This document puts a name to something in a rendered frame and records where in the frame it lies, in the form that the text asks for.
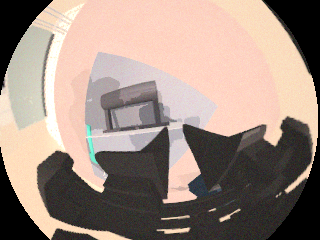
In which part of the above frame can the turquoise small trowel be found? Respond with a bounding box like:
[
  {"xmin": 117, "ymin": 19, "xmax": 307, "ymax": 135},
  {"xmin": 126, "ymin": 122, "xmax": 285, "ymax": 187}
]
[{"xmin": 87, "ymin": 124, "xmax": 97, "ymax": 164}]

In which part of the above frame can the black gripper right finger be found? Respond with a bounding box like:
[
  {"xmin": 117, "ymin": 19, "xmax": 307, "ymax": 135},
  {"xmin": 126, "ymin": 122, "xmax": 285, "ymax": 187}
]
[{"xmin": 183, "ymin": 123, "xmax": 267, "ymax": 192}]

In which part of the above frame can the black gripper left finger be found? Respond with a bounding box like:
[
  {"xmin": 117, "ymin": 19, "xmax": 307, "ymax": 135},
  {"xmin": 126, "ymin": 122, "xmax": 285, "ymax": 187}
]
[{"xmin": 95, "ymin": 127, "xmax": 169, "ymax": 200}]

